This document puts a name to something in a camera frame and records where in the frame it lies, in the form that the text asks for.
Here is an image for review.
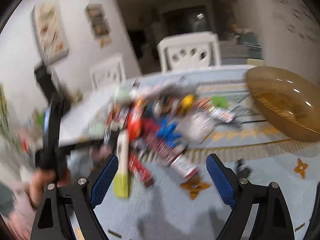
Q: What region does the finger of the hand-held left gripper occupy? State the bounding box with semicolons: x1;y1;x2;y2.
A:
59;130;120;155

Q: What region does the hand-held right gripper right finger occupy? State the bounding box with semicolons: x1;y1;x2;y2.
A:
205;153;293;240

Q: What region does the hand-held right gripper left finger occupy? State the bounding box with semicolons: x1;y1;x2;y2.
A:
31;154;119;240

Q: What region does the small black toy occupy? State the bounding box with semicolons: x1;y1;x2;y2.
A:
235;159;252;179

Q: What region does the pastel dango plush toy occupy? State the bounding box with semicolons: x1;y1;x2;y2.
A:
112;131;133;199

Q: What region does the red orange plush doll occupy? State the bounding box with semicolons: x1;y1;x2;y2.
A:
125;102;145;140

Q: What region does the dark red card box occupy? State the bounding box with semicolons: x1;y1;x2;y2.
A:
150;136;200;179

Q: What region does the blue dinosaur toy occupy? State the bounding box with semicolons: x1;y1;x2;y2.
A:
155;120;183;148

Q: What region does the amber ribbed glass bowl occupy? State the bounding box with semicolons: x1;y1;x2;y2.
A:
245;66;320;143

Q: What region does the person's left forearm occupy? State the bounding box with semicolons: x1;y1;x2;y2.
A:
7;187;38;240

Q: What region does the person's left hand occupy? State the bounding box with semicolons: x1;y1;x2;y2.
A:
28;167;73;210

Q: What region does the green leafy vine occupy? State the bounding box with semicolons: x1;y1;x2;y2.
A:
0;85;10;140

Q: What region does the clear bag of white picks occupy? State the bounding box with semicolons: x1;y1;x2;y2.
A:
185;112;218;143

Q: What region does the patterned blue tablecloth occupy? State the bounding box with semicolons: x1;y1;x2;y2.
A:
60;65;320;240

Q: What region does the white dining chair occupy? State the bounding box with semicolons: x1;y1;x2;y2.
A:
157;31;222;73
89;55;127;90

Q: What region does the green rubber animal toy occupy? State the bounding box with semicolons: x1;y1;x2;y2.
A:
211;95;229;110

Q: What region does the yellow duck toy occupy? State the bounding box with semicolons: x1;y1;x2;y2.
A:
180;94;195;112

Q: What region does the small framed picture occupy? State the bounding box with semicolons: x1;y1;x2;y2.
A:
91;19;112;39
85;3;105;20

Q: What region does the blue sofa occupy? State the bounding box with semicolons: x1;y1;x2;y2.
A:
220;30;263;60

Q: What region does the dark glass cabinet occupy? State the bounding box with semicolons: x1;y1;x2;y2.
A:
160;5;213;34

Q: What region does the butterfly wall painting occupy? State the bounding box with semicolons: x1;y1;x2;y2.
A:
31;1;70;62

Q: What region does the dark wall sticker set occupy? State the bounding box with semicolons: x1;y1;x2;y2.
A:
272;0;315;40

